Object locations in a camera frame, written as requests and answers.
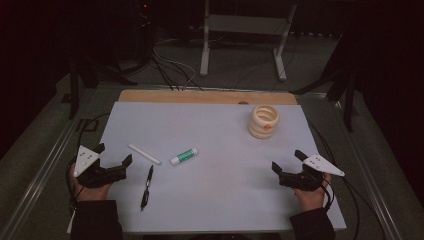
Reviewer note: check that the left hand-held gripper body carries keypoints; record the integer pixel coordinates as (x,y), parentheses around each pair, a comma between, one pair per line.
(96,176)

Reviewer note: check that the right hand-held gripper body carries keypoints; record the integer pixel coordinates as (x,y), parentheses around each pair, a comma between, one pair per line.
(301,181)

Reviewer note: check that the white pen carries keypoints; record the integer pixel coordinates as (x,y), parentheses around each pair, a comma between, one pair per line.
(144,154)

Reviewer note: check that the black pen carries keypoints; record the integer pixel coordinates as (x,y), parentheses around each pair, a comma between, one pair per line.
(147,186)

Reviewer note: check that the cream ribbed pen holder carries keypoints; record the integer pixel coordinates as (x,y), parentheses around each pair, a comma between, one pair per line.
(263,130)

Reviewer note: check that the green glue stick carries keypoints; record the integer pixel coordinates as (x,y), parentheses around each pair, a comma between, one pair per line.
(184,156)

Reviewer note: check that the person's left hand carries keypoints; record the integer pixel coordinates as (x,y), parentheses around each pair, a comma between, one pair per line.
(90,194)

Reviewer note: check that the person's right hand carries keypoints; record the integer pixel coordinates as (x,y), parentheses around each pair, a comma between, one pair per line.
(311,200)

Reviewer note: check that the black tripod stand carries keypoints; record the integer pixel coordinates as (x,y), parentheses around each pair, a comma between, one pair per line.
(349,106)
(74,96)

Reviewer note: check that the white table cover sheet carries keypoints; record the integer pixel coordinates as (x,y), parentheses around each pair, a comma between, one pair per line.
(216,190)

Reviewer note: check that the dark equipment with red light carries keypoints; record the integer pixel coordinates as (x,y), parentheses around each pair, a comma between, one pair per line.
(143,20)

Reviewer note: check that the aluminium floor rail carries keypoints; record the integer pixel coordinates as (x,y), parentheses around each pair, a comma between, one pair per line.
(40,176)
(370,186)

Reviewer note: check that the white metal stand frame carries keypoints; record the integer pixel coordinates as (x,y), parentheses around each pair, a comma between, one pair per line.
(245,25)

